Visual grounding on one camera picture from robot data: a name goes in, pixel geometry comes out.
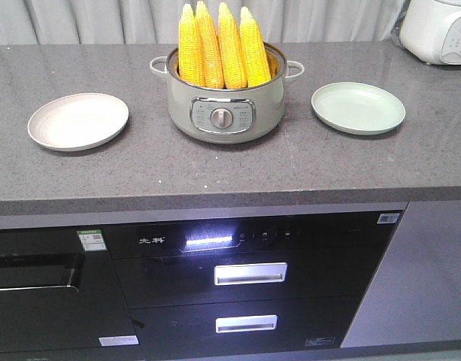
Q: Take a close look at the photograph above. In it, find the black built-in dishwasher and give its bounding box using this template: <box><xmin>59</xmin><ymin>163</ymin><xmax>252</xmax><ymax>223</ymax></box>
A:
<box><xmin>0</xmin><ymin>226</ymin><xmax>143</xmax><ymax>360</ymax></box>

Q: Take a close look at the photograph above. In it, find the green plate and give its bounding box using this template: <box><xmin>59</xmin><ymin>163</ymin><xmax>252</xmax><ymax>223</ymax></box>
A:
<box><xmin>311</xmin><ymin>82</ymin><xmax>406</xmax><ymax>135</ymax></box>

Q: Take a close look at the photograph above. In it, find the green electric cooking pot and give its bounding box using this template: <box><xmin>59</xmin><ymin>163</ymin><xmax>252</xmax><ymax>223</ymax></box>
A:
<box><xmin>150</xmin><ymin>44</ymin><xmax>305</xmax><ymax>144</ymax></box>

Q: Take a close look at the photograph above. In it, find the corn cob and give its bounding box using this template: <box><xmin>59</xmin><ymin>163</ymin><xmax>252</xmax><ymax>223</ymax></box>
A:
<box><xmin>218</xmin><ymin>2</ymin><xmax>247</xmax><ymax>89</ymax></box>
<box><xmin>196</xmin><ymin>1</ymin><xmax>224</xmax><ymax>89</ymax></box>
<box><xmin>239</xmin><ymin>6</ymin><xmax>271</xmax><ymax>87</ymax></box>
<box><xmin>178</xmin><ymin>3</ymin><xmax>205</xmax><ymax>86</ymax></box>

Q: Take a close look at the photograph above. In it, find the beige plate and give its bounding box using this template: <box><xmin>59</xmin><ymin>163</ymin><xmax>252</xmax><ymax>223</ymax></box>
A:
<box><xmin>27</xmin><ymin>93</ymin><xmax>129</xmax><ymax>152</ymax></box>

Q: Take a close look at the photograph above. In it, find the white curtain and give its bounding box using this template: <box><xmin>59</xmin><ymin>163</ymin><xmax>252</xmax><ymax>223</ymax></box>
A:
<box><xmin>0</xmin><ymin>0</ymin><xmax>408</xmax><ymax>45</ymax></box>

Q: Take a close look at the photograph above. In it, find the black drawer sterilizer cabinet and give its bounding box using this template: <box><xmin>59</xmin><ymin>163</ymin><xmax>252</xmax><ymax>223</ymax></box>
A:
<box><xmin>102</xmin><ymin>210</ymin><xmax>401</xmax><ymax>360</ymax></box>

